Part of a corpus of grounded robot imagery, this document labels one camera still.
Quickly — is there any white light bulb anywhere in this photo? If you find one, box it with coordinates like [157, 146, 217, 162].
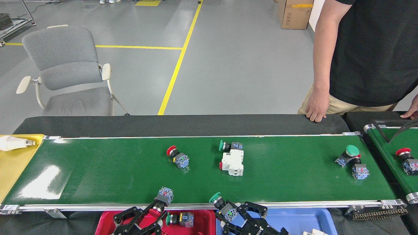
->
[0, 135, 36, 151]

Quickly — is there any green conveyor belt, long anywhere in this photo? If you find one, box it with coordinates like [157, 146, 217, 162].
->
[0, 132, 408, 216]

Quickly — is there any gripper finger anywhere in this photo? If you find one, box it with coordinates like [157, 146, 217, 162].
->
[112, 206, 146, 235]
[137, 202, 169, 235]

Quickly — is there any black conveyor guide frame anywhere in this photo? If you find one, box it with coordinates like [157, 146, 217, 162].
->
[372, 118, 418, 144]

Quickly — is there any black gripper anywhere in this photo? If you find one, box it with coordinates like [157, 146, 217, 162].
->
[222, 200, 290, 235]

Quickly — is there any blue plastic tray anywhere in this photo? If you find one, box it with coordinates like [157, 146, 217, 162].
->
[216, 207, 338, 235]

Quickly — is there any person's right hand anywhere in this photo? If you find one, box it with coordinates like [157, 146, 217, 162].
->
[305, 88, 330, 123]

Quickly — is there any grey office chair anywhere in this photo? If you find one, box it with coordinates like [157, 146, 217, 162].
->
[16, 25, 130, 117]

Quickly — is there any red plastic tray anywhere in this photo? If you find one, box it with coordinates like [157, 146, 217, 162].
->
[95, 210, 216, 235]

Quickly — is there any yellow plastic tray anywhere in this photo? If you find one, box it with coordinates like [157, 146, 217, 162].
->
[0, 134, 45, 203]

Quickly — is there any metal frame rack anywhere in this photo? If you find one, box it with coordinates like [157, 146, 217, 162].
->
[0, 0, 36, 46]

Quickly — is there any green mushroom push button switch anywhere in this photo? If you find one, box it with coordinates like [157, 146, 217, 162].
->
[335, 145, 360, 168]
[209, 192, 238, 223]
[218, 140, 244, 152]
[166, 212, 194, 228]

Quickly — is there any green conveyor belt, short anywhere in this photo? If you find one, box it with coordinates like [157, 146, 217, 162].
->
[363, 123, 418, 204]

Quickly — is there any black equipment box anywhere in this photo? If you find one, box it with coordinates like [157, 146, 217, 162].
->
[0, 13, 13, 30]

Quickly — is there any person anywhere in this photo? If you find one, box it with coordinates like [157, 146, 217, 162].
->
[298, 0, 418, 123]

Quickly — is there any person's left hand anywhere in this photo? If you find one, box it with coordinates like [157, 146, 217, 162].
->
[400, 94, 418, 119]

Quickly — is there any cardboard box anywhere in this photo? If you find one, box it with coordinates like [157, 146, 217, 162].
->
[278, 0, 314, 30]

